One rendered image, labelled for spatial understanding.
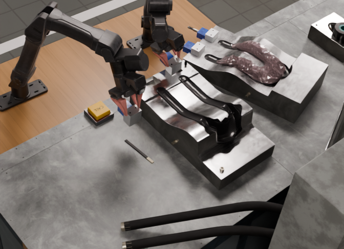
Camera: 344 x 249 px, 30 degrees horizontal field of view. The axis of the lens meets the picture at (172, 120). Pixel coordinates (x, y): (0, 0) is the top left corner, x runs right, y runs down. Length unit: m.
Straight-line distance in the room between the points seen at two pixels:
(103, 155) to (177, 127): 0.28
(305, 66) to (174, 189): 0.74
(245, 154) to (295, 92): 0.34
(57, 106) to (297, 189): 1.22
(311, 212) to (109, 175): 0.93
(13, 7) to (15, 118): 1.87
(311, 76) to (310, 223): 1.10
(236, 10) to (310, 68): 1.77
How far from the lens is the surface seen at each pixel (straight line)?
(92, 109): 2.35
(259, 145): 2.27
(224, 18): 4.15
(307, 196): 1.43
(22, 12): 4.15
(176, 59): 2.39
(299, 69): 2.51
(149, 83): 2.41
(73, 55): 2.62
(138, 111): 2.18
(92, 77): 2.52
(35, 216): 2.12
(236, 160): 2.21
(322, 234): 1.47
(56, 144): 2.29
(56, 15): 2.11
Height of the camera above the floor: 2.55
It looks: 47 degrees down
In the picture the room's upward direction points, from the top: 6 degrees clockwise
